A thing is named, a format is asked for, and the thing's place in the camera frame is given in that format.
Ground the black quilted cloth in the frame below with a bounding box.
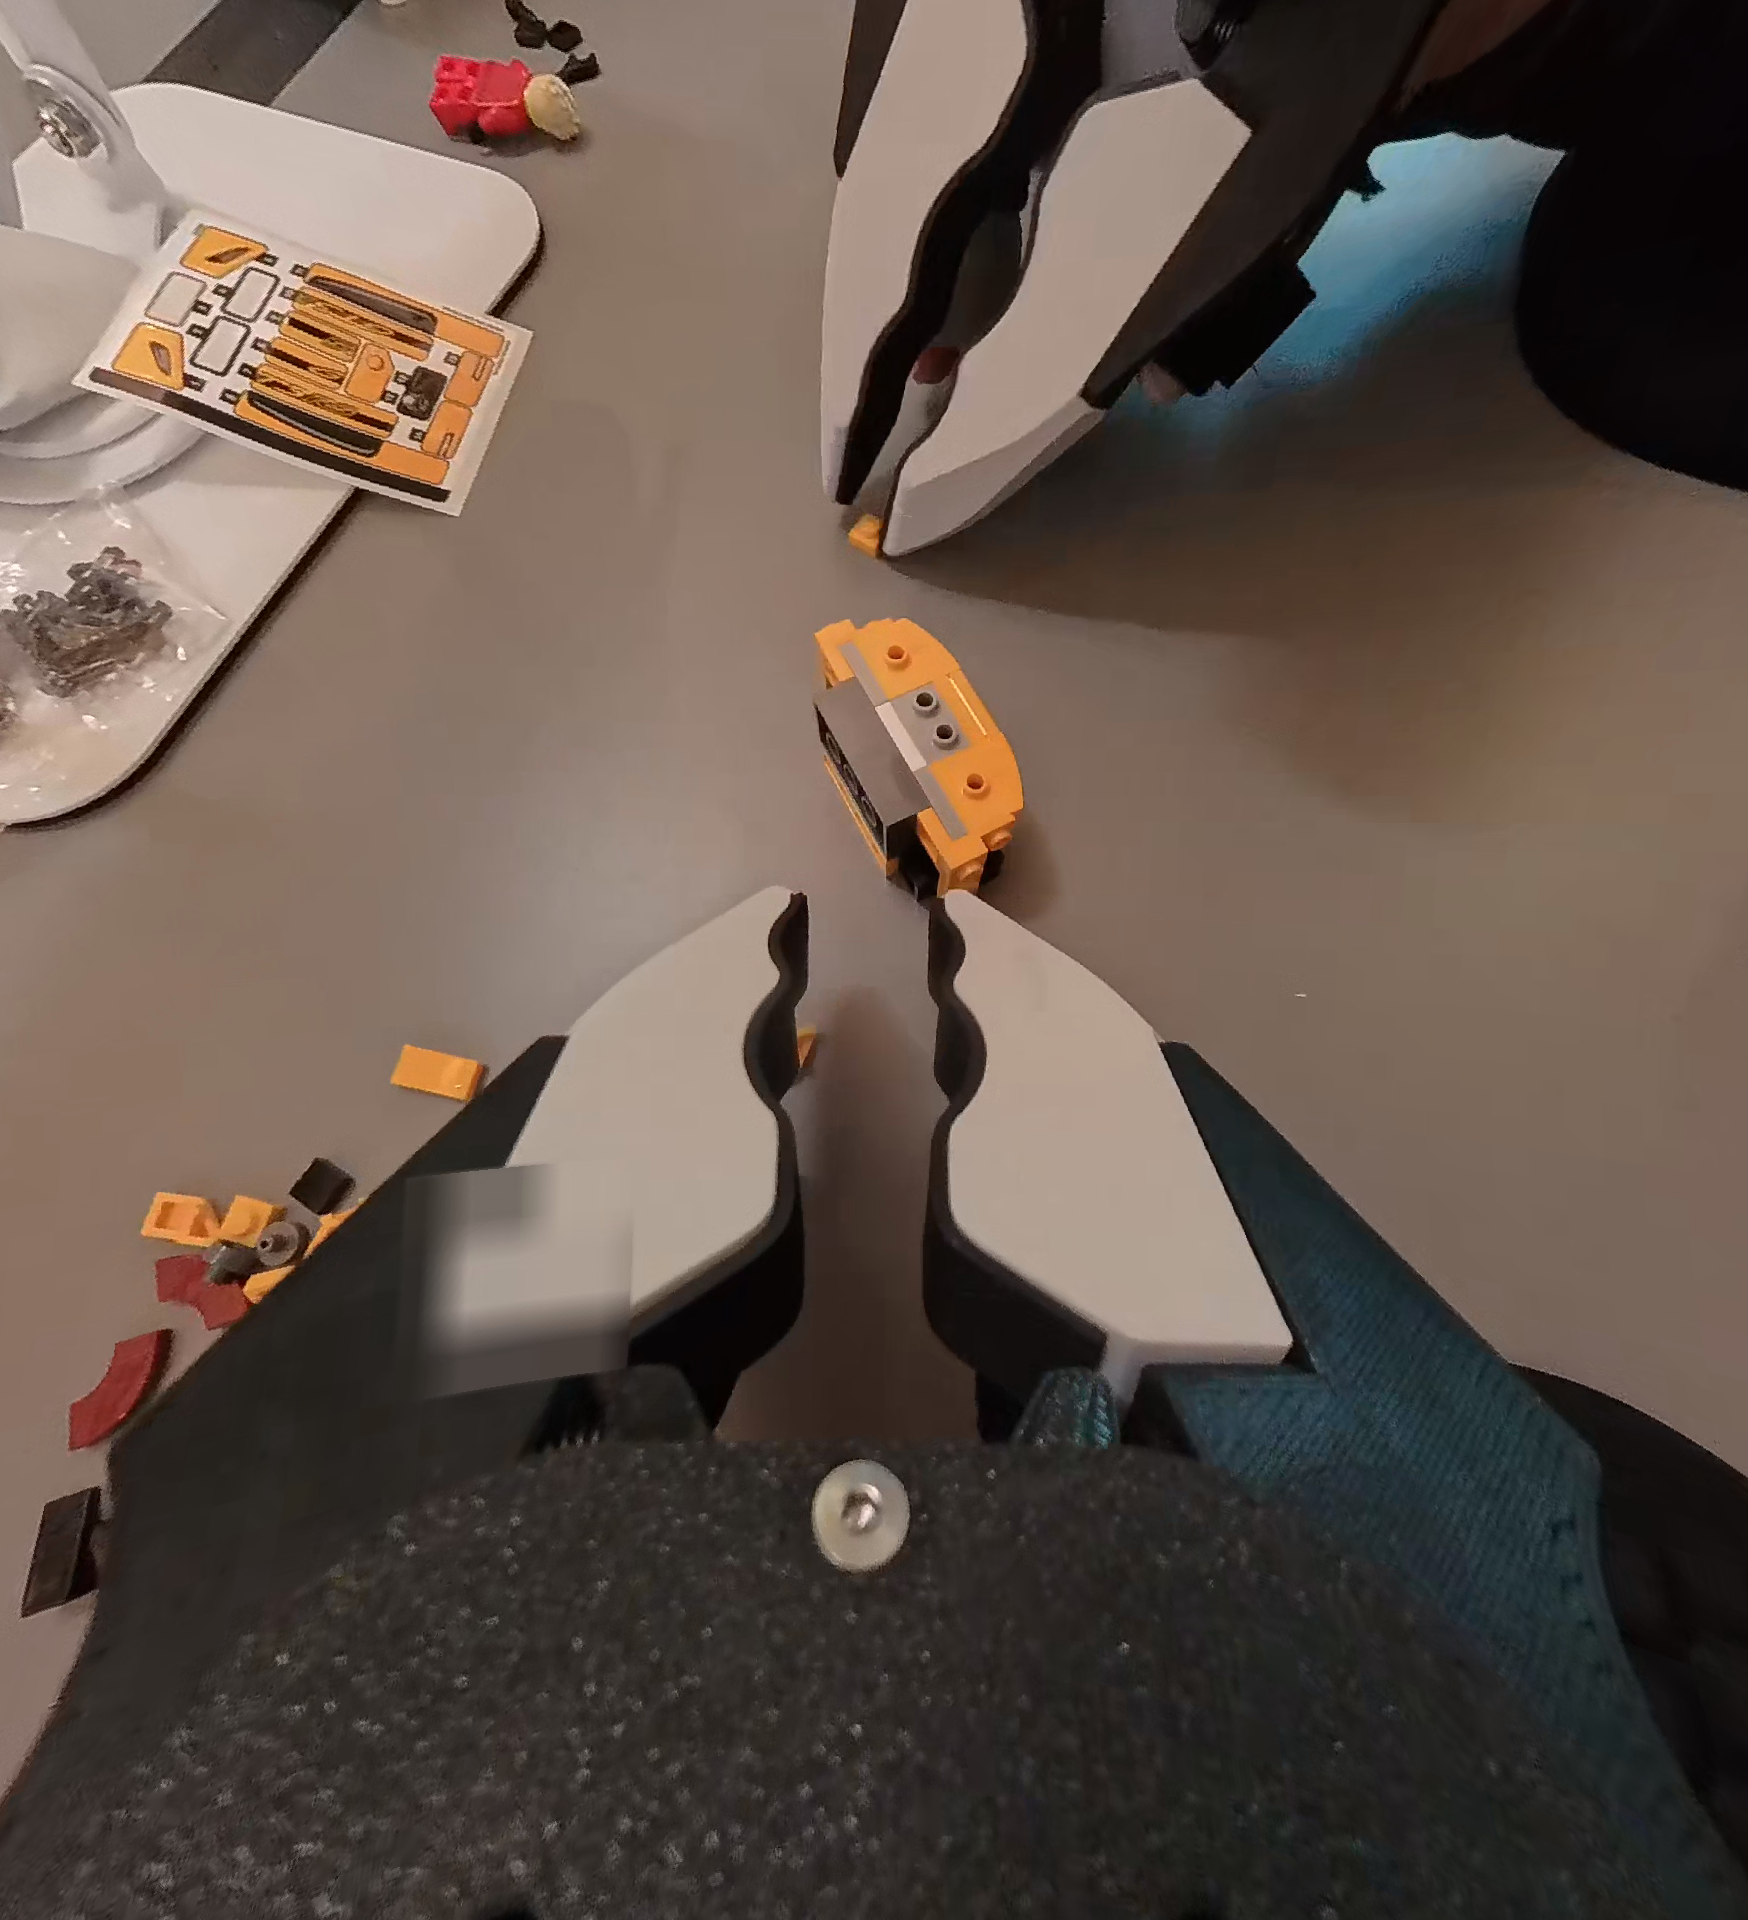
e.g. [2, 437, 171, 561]
[1526, 1358, 1748, 1920]

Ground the pile of small lego pieces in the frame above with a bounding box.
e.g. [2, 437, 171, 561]
[21, 1153, 366, 1618]

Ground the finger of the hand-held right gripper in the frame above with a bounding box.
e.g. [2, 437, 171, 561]
[880, 74, 1258, 559]
[821, 0, 1102, 507]

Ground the person's right forearm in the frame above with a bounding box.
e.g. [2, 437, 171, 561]
[1375, 0, 1748, 512]

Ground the orange sticker sheet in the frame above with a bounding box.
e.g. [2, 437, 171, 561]
[71, 220, 533, 515]

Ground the white book stand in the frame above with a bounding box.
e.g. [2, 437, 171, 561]
[0, 0, 543, 825]

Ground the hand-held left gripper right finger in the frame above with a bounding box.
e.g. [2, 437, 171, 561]
[921, 892, 1296, 1439]

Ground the red lego minifigure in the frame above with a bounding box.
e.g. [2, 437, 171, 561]
[429, 53, 586, 149]

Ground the clear bag of dark pieces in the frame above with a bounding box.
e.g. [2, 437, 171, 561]
[0, 501, 232, 894]

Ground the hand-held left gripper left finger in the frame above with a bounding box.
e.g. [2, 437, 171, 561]
[506, 883, 814, 1439]

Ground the orange lego car section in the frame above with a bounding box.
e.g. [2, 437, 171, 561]
[814, 615, 1028, 898]

